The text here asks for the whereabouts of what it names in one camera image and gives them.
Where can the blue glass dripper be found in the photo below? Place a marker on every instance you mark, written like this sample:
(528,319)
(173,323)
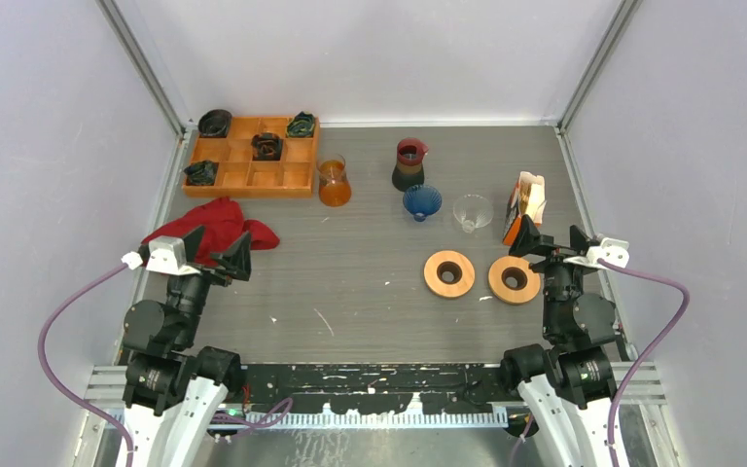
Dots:
(422,201)

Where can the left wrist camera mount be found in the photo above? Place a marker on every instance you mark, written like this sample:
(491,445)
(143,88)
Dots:
(163,254)

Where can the clear glass dripper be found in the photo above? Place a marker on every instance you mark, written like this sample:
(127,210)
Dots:
(472,212)

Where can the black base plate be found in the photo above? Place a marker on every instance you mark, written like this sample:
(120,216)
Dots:
(388,388)

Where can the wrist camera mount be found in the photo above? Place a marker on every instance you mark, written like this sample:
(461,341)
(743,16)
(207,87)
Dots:
(609,250)
(163,254)

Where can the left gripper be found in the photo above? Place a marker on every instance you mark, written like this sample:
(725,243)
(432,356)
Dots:
(236,261)

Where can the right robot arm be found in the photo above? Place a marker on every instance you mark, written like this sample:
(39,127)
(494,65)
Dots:
(569,387)

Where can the green coil bottom left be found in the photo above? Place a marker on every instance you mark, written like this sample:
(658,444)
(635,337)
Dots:
(201,173)

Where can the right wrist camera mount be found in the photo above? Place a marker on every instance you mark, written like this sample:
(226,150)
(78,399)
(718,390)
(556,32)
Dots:
(609,250)

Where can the orange glass carafe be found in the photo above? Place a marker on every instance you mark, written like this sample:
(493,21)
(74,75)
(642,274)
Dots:
(334,188)

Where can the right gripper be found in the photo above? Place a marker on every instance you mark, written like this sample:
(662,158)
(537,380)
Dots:
(558,253)

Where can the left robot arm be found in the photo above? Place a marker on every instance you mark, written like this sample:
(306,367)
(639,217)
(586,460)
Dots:
(170,396)

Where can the green coil top right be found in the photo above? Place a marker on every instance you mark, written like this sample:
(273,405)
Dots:
(302,125)

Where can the red black carafe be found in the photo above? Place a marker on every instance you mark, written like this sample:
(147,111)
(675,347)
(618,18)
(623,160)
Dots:
(408,170)

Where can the orange coffee filter box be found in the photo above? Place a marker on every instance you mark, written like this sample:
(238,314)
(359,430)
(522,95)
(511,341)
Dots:
(528,198)

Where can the red cloth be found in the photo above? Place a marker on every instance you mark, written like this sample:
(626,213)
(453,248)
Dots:
(224,223)

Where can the green coil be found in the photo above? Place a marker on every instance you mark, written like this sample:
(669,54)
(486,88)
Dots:
(302,125)
(201,173)

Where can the orange wooden compartment tray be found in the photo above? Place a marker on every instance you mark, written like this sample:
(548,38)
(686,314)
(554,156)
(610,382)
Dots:
(239,176)

